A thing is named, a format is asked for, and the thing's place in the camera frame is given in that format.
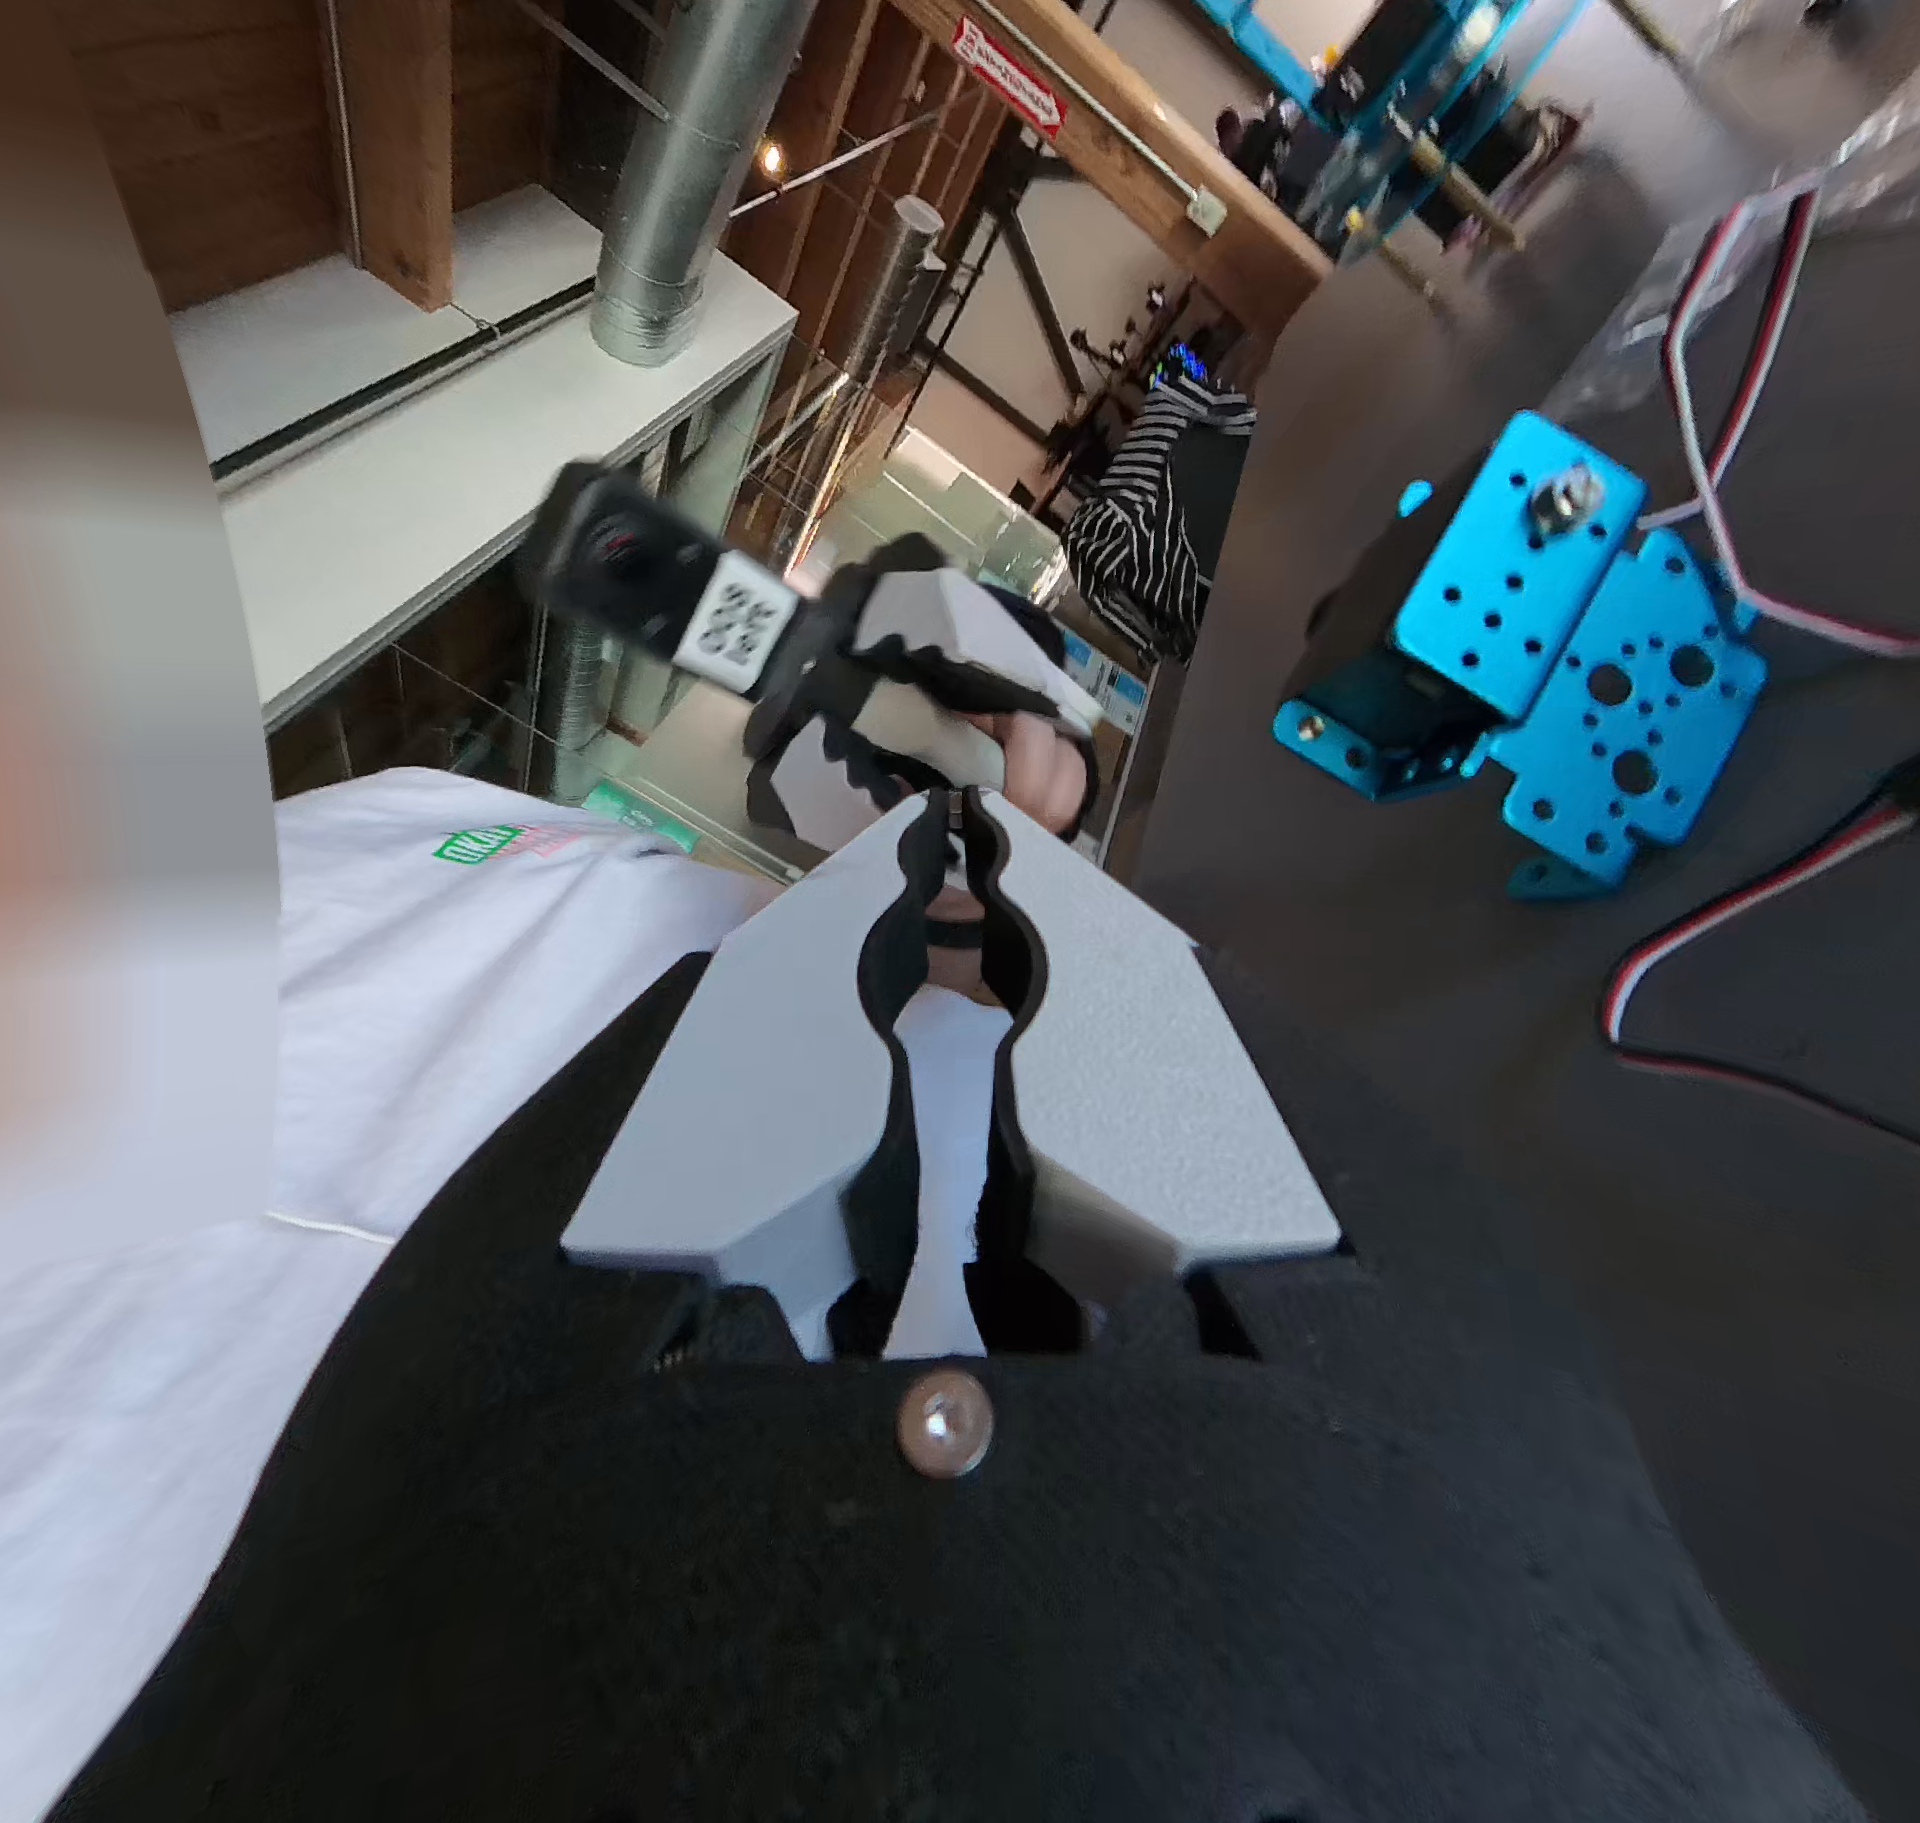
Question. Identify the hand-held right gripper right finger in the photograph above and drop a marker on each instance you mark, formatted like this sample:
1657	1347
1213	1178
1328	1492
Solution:
1157	1088

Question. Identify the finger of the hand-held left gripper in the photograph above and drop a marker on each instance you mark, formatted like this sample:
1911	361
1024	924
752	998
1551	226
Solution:
976	638
916	735

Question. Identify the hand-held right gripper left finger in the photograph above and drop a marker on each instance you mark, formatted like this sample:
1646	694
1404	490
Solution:
737	1088

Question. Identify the blue servo bracket assembly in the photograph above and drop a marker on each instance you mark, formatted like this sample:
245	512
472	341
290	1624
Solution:
1501	579

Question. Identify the person's left hand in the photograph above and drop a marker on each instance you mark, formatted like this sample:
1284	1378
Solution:
1046	781

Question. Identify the striped garment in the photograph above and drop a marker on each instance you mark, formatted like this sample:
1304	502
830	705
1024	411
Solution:
1157	518

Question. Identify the person's white t-shirt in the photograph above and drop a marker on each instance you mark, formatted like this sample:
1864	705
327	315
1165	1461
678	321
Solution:
376	1029

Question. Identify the wooden beam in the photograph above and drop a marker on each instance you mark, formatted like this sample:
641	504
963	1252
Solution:
1112	114

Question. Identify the red white sign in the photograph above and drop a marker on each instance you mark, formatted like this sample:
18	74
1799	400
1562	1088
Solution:
1009	75

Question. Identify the clear labelled flat bag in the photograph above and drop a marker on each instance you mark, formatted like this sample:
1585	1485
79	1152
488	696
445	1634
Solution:
1613	339

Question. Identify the silver ventilation duct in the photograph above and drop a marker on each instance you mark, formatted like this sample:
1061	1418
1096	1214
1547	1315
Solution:
707	129
897	294

